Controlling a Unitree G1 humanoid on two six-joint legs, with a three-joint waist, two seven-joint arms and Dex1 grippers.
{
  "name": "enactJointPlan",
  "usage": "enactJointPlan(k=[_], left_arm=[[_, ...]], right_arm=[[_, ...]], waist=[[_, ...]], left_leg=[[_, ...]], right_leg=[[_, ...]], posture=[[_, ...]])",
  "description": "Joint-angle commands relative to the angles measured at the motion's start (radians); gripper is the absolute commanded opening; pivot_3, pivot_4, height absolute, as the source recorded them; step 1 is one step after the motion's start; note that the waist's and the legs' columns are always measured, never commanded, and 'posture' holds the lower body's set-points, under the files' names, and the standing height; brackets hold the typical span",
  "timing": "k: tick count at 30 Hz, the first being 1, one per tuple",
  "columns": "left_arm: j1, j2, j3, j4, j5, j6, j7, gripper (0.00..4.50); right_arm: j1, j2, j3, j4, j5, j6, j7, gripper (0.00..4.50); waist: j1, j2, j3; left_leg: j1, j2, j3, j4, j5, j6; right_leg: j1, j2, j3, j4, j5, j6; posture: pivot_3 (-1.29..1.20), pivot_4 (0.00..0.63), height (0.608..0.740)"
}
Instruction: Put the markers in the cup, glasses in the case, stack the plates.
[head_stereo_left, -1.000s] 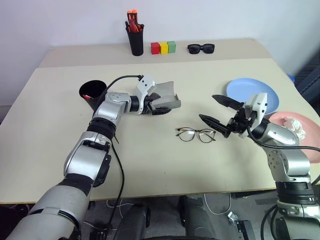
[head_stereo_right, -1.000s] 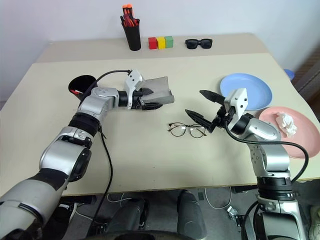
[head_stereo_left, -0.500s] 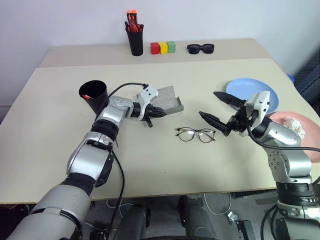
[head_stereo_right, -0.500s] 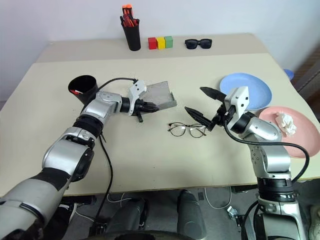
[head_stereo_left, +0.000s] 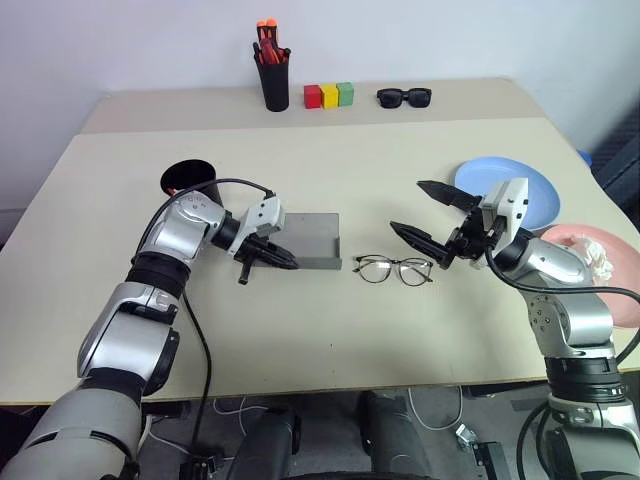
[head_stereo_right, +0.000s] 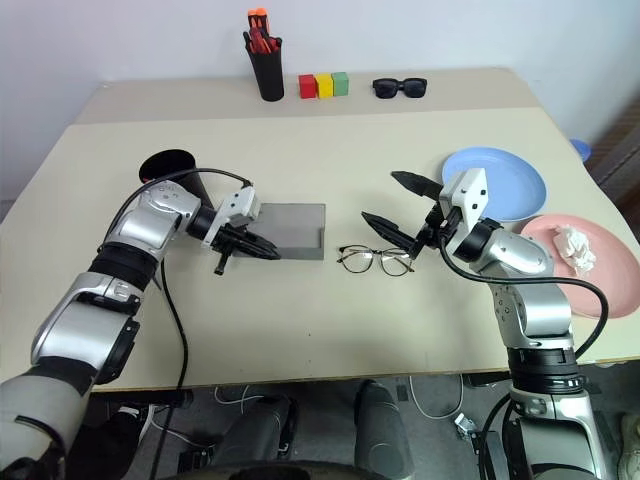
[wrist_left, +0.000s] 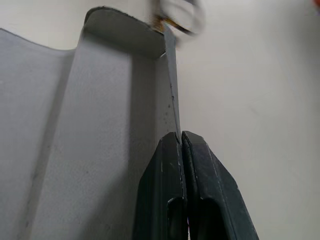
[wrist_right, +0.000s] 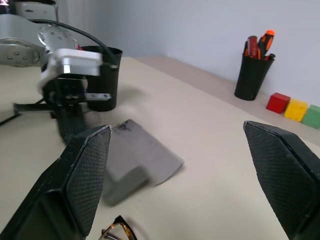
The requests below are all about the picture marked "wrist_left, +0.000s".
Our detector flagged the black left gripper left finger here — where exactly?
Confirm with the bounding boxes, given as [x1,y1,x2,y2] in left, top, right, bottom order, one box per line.
[131,131,189,240]

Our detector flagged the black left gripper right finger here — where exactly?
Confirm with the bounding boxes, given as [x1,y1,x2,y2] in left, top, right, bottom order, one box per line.
[180,130,260,240]

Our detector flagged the white blurred object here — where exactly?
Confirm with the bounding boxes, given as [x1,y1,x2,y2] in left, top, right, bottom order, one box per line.
[149,0,206,38]

